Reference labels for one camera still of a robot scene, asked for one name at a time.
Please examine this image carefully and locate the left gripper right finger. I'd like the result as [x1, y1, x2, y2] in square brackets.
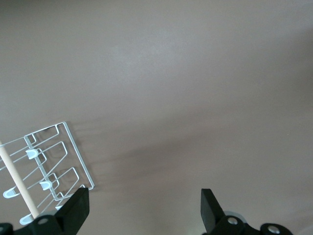
[201, 188, 294, 235]

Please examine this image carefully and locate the white wire cup rack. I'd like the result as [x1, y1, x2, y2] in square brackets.
[0, 120, 95, 227]

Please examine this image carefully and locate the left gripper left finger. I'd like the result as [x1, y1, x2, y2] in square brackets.
[14, 187, 90, 235]

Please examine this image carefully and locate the wooden dowel rod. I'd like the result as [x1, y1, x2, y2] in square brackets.
[0, 141, 40, 218]

